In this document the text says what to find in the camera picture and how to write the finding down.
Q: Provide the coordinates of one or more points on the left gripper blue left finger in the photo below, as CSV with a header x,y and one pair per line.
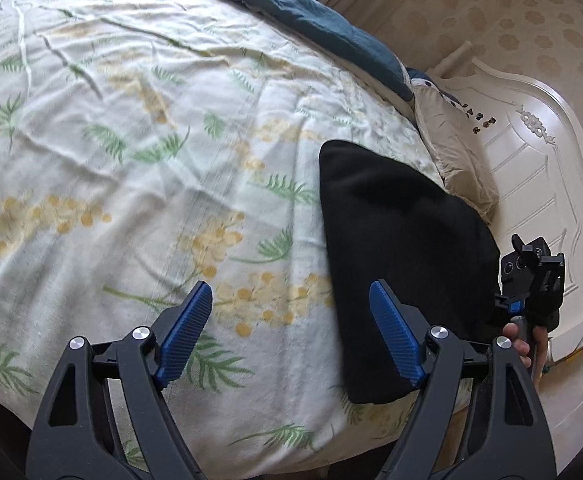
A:
x,y
177,331

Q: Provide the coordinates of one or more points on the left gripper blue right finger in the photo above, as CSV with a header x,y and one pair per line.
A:
x,y
403,329

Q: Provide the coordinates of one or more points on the black pants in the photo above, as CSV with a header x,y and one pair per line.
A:
x,y
384,219

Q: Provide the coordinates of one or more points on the person's right hand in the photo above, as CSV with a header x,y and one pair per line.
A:
x,y
527,356

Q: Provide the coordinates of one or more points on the white carved headboard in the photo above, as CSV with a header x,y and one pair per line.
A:
x,y
533,143

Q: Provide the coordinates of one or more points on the beige pillow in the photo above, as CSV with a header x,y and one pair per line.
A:
x,y
451,137

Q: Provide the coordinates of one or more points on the floral white bed cover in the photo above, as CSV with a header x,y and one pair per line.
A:
x,y
146,145

